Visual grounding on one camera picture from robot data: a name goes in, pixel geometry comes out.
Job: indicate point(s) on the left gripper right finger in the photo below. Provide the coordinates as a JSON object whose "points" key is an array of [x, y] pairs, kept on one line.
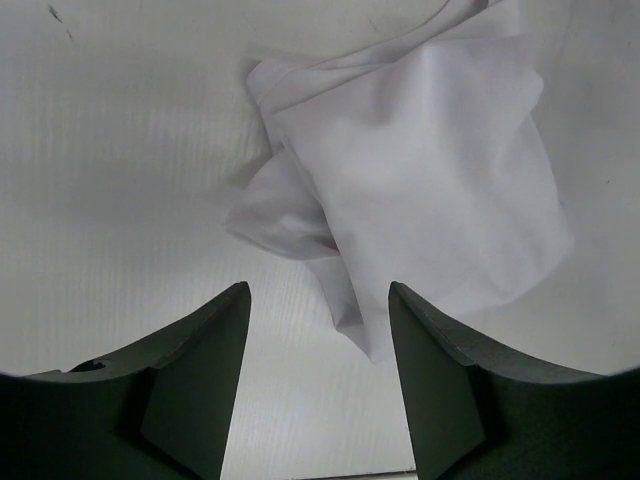
{"points": [[478, 409]]}

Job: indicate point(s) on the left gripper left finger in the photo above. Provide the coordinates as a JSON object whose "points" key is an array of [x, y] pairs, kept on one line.
{"points": [[159, 408]]}

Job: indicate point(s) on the white t shirt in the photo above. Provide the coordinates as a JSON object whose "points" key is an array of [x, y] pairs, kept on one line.
{"points": [[417, 161]]}

